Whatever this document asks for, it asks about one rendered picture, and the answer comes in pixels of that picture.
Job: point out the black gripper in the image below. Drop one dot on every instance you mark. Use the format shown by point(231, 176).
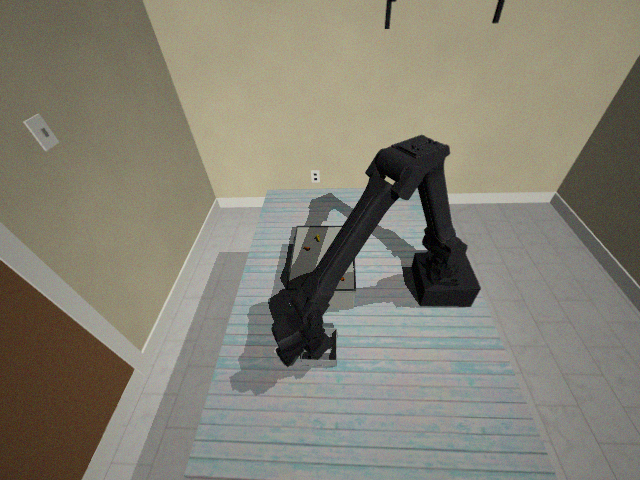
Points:
point(326, 343)

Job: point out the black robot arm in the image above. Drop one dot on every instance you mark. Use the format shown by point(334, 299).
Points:
point(426, 172)

